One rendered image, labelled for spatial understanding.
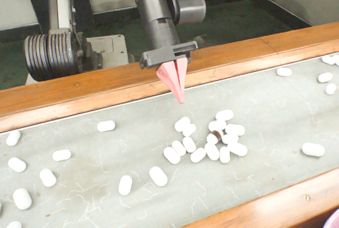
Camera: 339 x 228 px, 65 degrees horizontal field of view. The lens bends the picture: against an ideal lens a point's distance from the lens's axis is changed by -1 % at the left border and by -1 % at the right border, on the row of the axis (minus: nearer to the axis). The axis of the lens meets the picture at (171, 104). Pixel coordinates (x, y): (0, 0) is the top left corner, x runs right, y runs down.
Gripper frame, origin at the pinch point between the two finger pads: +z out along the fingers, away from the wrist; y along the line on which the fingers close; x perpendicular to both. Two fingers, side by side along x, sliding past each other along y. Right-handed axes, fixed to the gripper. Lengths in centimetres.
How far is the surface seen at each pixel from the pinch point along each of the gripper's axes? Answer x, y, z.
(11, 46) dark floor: 184, -69, -95
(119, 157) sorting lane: 3.9, -13.4, 7.1
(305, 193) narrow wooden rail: -10.0, 11.9, 20.4
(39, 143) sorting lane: 9.2, -27.2, 0.4
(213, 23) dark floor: 170, 103, -75
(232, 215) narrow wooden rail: -9.3, -0.4, 19.3
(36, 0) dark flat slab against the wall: 163, -39, -119
